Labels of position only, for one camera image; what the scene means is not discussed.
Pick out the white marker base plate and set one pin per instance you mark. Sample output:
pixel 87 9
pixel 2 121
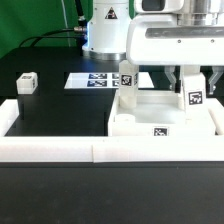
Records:
pixel 102 80

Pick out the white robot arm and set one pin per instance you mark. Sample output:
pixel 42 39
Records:
pixel 108 28

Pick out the white square table top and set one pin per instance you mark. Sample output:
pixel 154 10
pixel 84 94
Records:
pixel 157 114

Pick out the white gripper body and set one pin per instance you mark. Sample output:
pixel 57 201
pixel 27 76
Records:
pixel 158 40

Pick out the white U-shaped obstacle fence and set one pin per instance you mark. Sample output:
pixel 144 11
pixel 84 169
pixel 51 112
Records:
pixel 118 149

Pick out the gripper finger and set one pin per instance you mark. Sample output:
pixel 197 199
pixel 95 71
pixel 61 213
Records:
pixel 169 72
pixel 217 72

